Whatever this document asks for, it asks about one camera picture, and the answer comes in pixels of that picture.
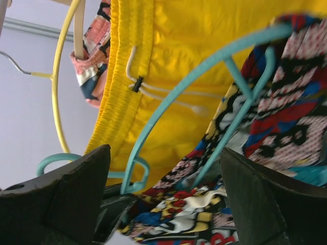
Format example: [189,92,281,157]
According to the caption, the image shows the comic print shorts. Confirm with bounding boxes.
[119,14,326,244]

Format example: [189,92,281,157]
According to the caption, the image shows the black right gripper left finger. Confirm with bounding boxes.
[1,145,110,244]

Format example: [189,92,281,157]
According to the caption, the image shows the teal plastic hanger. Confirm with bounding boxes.
[36,21,294,194]

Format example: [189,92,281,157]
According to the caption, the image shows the pink patterned shorts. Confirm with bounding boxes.
[70,0,111,108]

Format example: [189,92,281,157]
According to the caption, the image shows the yellow shorts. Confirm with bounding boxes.
[85,1,326,187]

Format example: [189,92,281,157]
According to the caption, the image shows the beige wooden hanger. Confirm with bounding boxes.
[55,1,85,59]

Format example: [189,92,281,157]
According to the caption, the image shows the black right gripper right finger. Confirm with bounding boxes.
[220,148,326,245]

